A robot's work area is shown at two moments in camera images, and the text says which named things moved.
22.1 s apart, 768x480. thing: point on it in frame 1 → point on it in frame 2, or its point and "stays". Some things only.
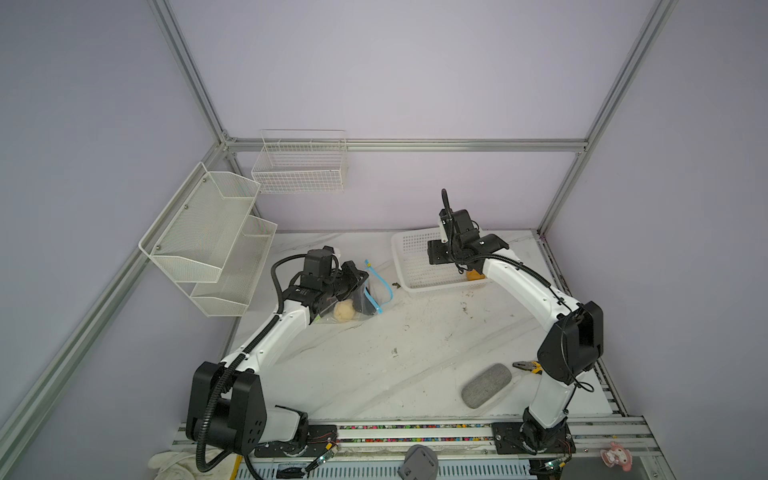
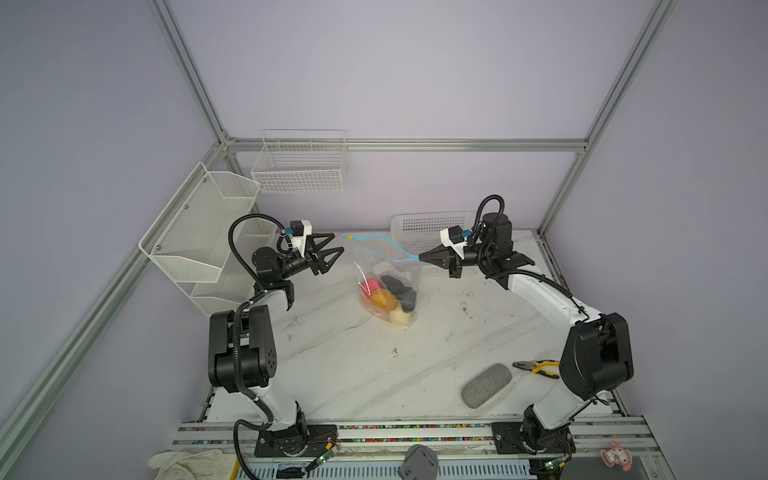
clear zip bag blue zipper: x=369 y=300 → x=387 y=278
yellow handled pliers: x=533 y=366 stays
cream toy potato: x=344 y=310 → x=400 y=317
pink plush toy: x=617 y=454 stays
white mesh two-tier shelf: x=208 y=241 stays
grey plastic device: x=421 y=463 stays
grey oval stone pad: x=486 y=385 stays
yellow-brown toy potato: x=472 y=275 → x=383 y=299
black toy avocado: x=362 y=303 → x=407 y=296
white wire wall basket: x=302 y=161 stays
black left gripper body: x=342 y=283 → x=292 y=263
